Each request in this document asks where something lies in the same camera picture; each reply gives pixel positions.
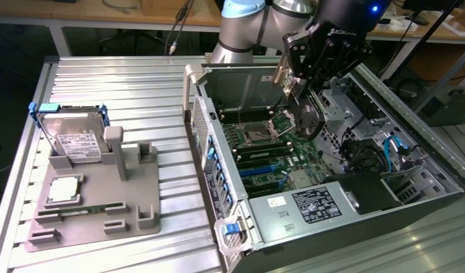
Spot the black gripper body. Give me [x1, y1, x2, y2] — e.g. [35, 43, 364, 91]
[305, 0, 392, 43]

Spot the graphics card with metal bracket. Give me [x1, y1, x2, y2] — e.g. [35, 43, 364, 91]
[272, 65, 328, 142]

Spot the wooden desk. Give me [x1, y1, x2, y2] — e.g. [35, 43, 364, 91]
[0, 0, 465, 57]

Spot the black monitor stand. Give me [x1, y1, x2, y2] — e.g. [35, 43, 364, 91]
[401, 0, 431, 25]

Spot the black tripod pole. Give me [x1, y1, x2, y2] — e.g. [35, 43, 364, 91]
[380, 0, 463, 82]

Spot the metal disk bay cage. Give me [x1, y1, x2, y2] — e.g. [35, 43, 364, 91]
[315, 76, 381, 148]

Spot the metal socket cover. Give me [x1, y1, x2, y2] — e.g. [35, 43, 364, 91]
[268, 109, 299, 134]

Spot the CPU socket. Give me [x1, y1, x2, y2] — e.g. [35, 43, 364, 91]
[243, 122, 283, 143]

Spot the black RAM stick with label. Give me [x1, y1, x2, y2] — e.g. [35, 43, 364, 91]
[235, 144, 293, 163]

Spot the green motherboard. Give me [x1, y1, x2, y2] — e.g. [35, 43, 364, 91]
[219, 107, 332, 198]

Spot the blue expansion slot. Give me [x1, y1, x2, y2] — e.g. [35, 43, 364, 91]
[237, 166, 280, 177]

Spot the silver chipset heatsink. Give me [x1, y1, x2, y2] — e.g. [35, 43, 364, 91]
[291, 172, 316, 188]

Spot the black expansion slot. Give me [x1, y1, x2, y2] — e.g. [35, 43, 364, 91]
[245, 181, 281, 196]

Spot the grey power supply unit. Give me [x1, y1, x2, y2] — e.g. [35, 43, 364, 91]
[247, 181, 360, 244]

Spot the hard disk in blue carrier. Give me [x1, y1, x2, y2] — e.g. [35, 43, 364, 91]
[28, 102, 111, 164]

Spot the open black PC case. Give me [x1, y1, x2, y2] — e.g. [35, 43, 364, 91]
[183, 55, 465, 273]

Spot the grey parts rack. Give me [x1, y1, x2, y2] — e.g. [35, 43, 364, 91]
[24, 126, 163, 253]

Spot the silver CPU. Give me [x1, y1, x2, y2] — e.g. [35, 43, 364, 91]
[48, 178, 82, 203]

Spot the green RAM stick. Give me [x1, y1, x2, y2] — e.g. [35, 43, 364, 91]
[38, 203, 112, 217]

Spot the aluminium frame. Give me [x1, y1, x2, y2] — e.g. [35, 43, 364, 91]
[413, 49, 465, 114]

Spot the blue wire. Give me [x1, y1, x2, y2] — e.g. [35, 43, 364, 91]
[384, 136, 412, 173]

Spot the grey cable on desk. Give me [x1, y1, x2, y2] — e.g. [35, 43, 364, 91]
[102, 0, 139, 9]

